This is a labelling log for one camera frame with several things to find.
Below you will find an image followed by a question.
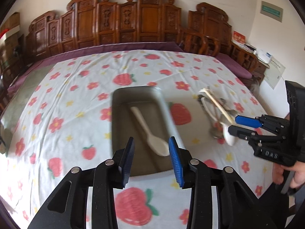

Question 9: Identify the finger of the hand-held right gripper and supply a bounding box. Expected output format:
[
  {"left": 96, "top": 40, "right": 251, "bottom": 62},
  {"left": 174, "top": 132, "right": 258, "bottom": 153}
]
[
  {"left": 235, "top": 114, "right": 290, "bottom": 135},
  {"left": 228, "top": 125, "right": 285, "bottom": 146}
]

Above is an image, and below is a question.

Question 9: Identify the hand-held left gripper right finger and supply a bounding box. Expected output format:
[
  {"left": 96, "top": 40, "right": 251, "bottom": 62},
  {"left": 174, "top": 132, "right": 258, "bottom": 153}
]
[{"left": 168, "top": 136, "right": 265, "bottom": 229}]

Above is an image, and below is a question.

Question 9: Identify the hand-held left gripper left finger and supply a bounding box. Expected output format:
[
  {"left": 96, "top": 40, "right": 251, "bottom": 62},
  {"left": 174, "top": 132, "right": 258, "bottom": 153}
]
[{"left": 27, "top": 137, "right": 135, "bottom": 229}]

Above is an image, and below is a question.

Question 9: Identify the white plastic spoon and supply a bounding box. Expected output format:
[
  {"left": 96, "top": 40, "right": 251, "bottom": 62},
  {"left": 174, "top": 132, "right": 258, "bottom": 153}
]
[
  {"left": 201, "top": 98, "right": 237, "bottom": 146},
  {"left": 130, "top": 106, "right": 169, "bottom": 157}
]

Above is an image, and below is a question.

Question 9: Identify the grey rectangular tray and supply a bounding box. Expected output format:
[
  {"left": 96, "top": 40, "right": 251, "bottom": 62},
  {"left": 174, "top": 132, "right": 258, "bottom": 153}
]
[{"left": 111, "top": 86, "right": 186, "bottom": 177}]

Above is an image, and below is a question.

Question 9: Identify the person's right hand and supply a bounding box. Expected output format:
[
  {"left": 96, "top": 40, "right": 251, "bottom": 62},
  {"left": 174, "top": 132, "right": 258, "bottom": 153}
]
[{"left": 272, "top": 161, "right": 305, "bottom": 189}]

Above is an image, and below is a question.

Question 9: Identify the electric fan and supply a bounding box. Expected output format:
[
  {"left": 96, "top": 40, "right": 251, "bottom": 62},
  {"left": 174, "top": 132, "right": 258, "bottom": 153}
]
[{"left": 251, "top": 76, "right": 262, "bottom": 91}]

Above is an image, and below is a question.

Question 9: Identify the wooden side cabinet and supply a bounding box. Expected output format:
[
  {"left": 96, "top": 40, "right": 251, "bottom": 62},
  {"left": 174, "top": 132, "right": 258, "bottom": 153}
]
[{"left": 252, "top": 60, "right": 270, "bottom": 84}]

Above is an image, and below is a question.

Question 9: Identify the purple seat cushion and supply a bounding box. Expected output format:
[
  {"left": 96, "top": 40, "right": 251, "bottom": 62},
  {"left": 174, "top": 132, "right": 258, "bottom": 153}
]
[{"left": 215, "top": 52, "right": 253, "bottom": 79}]

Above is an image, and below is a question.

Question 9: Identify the wooden armchair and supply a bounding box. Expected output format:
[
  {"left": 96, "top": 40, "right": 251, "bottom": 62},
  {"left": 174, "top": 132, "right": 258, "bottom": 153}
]
[{"left": 229, "top": 40, "right": 259, "bottom": 77}]

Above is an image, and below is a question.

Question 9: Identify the white box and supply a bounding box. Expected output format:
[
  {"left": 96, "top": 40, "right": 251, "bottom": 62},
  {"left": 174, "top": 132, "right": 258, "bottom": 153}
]
[{"left": 258, "top": 50, "right": 272, "bottom": 64}]

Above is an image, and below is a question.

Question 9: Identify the strawberry flower print tablecloth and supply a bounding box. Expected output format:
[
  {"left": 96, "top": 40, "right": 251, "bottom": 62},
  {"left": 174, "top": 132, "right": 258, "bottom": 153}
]
[{"left": 0, "top": 50, "right": 279, "bottom": 229}]

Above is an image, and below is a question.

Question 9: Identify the red card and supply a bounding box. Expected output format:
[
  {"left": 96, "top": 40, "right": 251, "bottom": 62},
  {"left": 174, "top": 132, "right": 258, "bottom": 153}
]
[{"left": 232, "top": 30, "right": 246, "bottom": 45}]

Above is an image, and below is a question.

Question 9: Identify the round-backed wooden chair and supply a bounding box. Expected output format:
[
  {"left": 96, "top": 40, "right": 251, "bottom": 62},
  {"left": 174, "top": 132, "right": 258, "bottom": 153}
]
[{"left": 178, "top": 28, "right": 221, "bottom": 57}]

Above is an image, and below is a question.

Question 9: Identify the tall carved wooden screen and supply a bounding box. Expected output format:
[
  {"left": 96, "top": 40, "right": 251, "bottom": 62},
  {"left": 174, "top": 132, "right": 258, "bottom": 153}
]
[{"left": 188, "top": 2, "right": 233, "bottom": 44}]

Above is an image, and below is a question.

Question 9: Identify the wide carved wooden screen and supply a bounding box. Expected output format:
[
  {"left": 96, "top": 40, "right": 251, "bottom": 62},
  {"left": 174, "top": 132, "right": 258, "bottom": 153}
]
[{"left": 67, "top": 0, "right": 184, "bottom": 48}]

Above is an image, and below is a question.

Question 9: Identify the small carved wooden screen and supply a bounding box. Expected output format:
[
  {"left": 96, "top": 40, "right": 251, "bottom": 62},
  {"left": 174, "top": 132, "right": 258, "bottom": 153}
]
[{"left": 26, "top": 11, "right": 80, "bottom": 58}]

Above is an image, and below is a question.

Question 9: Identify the white wall panel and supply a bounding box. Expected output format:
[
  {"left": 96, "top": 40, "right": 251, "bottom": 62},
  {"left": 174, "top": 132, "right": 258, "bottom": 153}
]
[{"left": 264, "top": 57, "right": 286, "bottom": 90}]

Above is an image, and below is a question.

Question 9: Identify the green wall sign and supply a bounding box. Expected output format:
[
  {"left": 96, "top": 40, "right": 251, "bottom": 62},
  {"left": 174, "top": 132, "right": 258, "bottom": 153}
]
[{"left": 260, "top": 1, "right": 284, "bottom": 23}]

